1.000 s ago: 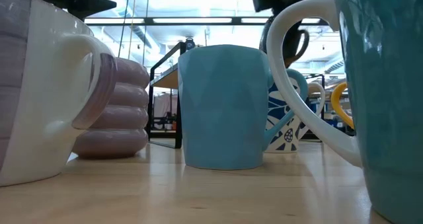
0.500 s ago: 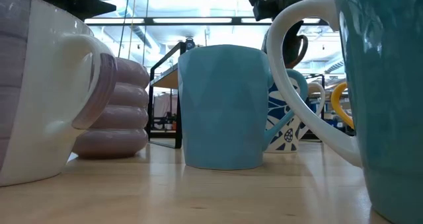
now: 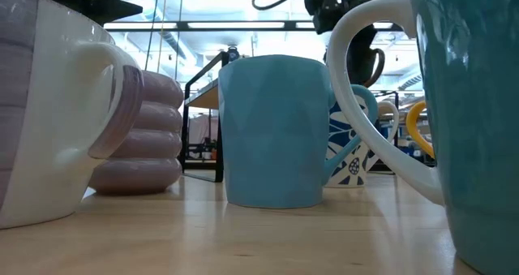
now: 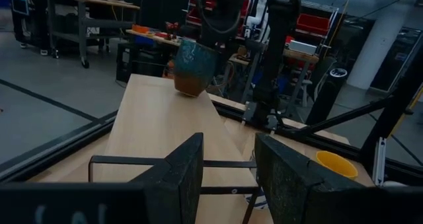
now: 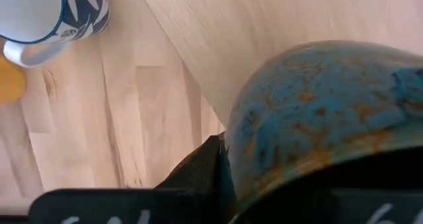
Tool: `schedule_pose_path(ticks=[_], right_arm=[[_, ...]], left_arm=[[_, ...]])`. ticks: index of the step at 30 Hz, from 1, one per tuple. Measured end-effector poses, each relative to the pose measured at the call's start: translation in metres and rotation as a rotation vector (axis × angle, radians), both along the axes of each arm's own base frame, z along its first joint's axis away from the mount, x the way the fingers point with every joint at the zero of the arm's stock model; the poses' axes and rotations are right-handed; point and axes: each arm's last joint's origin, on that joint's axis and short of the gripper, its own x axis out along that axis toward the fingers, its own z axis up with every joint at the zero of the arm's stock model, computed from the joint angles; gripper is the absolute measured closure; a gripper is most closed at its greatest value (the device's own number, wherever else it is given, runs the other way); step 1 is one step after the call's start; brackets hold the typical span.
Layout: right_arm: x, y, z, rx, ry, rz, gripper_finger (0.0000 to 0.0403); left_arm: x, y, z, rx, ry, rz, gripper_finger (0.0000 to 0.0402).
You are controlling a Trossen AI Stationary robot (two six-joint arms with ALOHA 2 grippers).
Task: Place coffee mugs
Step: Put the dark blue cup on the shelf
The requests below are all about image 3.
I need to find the teal mug white handle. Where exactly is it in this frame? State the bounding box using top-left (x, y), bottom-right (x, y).
top-left (326, 0), bottom-right (519, 275)

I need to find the purple striped white mug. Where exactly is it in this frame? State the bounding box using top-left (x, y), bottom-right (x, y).
top-left (0, 0), bottom-right (145, 230)

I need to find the blue white patterned mug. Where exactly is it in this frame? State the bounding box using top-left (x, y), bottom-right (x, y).
top-left (324, 99), bottom-right (401, 188)

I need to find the yellow mug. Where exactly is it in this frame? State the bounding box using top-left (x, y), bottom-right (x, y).
top-left (405, 100), bottom-right (435, 161)

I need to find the grey draped cloth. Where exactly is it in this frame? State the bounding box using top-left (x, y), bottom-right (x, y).
top-left (188, 114), bottom-right (220, 146)

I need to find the light blue faceted mug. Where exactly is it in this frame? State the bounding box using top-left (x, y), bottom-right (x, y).
top-left (217, 54), bottom-right (380, 209)

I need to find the thin black hanging cable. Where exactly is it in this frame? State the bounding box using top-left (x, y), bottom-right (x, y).
top-left (144, 0), bottom-right (162, 71)

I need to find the pink ribbed mug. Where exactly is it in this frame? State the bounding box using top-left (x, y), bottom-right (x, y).
top-left (88, 70), bottom-right (185, 196)

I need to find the blue box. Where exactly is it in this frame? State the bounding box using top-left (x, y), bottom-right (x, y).
top-left (380, 122), bottom-right (397, 140)

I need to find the black overhead frame beam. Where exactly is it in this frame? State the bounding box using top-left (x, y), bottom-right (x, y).
top-left (103, 20), bottom-right (406, 33)

